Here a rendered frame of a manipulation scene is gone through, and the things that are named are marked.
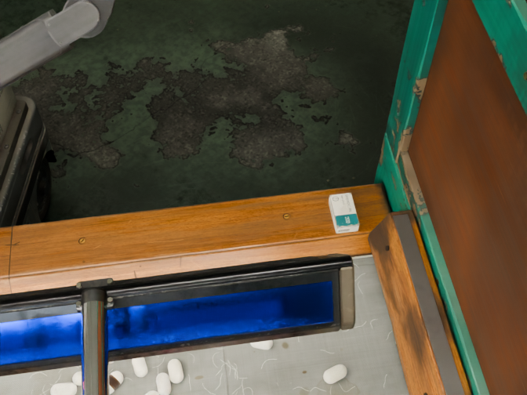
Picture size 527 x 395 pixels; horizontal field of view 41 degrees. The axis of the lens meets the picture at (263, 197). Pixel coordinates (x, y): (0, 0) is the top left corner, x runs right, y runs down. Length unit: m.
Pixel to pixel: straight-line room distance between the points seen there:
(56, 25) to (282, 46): 1.58
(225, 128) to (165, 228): 1.15
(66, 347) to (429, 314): 0.47
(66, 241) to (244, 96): 1.30
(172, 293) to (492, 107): 0.38
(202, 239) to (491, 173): 0.48
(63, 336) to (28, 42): 0.46
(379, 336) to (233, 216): 0.29
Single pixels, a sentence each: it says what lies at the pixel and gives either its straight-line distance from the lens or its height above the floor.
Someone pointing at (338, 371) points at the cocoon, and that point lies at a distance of 1.01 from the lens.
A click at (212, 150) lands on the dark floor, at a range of 2.18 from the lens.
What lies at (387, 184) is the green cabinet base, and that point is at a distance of 1.15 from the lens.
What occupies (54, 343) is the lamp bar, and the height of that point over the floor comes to 1.07.
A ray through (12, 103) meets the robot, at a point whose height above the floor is 0.38.
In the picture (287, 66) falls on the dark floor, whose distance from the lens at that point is 2.42.
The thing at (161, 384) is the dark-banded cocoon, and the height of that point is 0.76.
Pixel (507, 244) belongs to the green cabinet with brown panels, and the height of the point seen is 1.06.
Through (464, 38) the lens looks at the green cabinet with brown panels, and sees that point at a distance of 0.84.
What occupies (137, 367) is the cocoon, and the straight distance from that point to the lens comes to 1.02.
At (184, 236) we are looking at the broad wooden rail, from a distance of 1.10.
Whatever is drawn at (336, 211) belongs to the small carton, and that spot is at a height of 0.79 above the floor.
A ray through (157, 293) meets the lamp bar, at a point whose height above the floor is 1.11.
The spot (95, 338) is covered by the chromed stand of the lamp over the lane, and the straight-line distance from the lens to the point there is 0.64.
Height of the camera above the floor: 1.69
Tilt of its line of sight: 55 degrees down
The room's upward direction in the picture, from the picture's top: straight up
